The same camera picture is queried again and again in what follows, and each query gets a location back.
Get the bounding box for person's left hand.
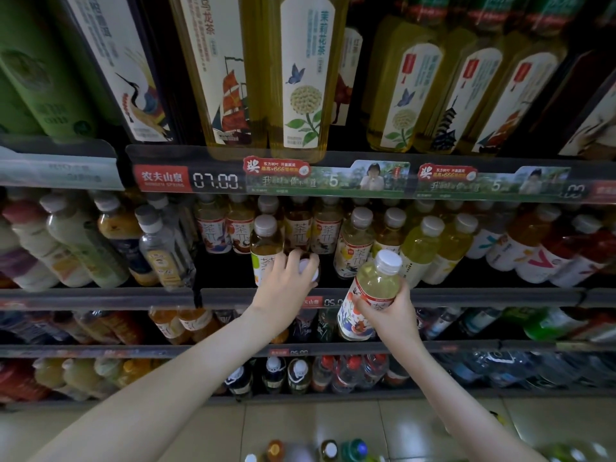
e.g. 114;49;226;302
245;250;321;335

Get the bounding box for person's right hand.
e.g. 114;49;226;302
354;280;425;356

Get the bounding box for pale tea bottle colourful label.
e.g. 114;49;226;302
336;249;406;343

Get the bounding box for row of large water jugs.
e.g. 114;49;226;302
310;351;616;391

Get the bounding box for teal bottle blue cap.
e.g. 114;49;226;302
343;438;379;462

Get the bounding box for dark grey store shelving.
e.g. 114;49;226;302
0;0;616;410

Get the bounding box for person's left forearm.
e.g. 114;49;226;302
29;317;290;462

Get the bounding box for person's right forearm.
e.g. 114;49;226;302
389;336;550;462

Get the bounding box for picture shelf label strip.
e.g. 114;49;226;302
416;163;576;200
243;155;413;196

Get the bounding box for pale advert shelf strip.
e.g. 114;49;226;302
0;139;126;191

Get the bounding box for dark price tag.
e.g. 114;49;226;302
191;168;246;194

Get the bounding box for red price tag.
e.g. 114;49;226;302
589;180;616;203
135;165;194;193

